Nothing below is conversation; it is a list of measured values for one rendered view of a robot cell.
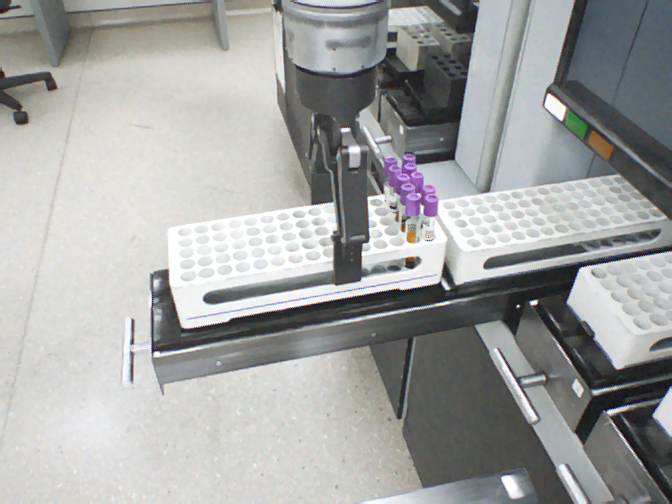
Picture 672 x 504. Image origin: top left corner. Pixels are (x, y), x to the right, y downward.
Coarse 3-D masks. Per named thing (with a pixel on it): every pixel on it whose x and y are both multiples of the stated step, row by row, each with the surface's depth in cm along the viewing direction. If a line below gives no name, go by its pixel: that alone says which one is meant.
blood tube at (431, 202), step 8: (424, 200) 59; (432, 200) 59; (424, 208) 59; (432, 208) 59; (424, 216) 60; (432, 216) 59; (424, 224) 61; (432, 224) 60; (424, 232) 61; (432, 232) 61; (432, 240) 62
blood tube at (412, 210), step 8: (408, 200) 59; (416, 200) 58; (408, 208) 59; (416, 208) 59; (408, 216) 60; (416, 216) 60; (408, 224) 60; (416, 224) 60; (408, 232) 61; (416, 232) 61; (408, 240) 62; (416, 240) 62; (408, 264) 64
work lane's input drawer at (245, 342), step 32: (640, 256) 70; (160, 288) 66; (416, 288) 68; (448, 288) 66; (480, 288) 67; (512, 288) 68; (544, 288) 68; (128, 320) 71; (160, 320) 62; (256, 320) 62; (288, 320) 63; (320, 320) 64; (352, 320) 64; (384, 320) 65; (416, 320) 66; (448, 320) 68; (480, 320) 69; (128, 352) 67; (160, 352) 60; (192, 352) 61; (224, 352) 62; (256, 352) 63; (288, 352) 64; (320, 352) 66; (128, 384) 64; (160, 384) 63
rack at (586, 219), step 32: (512, 192) 72; (544, 192) 73; (576, 192) 72; (608, 192) 73; (448, 224) 67; (480, 224) 68; (512, 224) 68; (544, 224) 68; (576, 224) 68; (608, 224) 68; (640, 224) 68; (448, 256) 68; (480, 256) 64; (512, 256) 72; (544, 256) 72; (576, 256) 69; (608, 256) 70
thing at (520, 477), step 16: (480, 480) 48; (496, 480) 48; (512, 480) 48; (528, 480) 48; (400, 496) 47; (416, 496) 47; (432, 496) 47; (448, 496) 47; (464, 496) 47; (480, 496) 47; (496, 496) 47; (512, 496) 47; (528, 496) 47
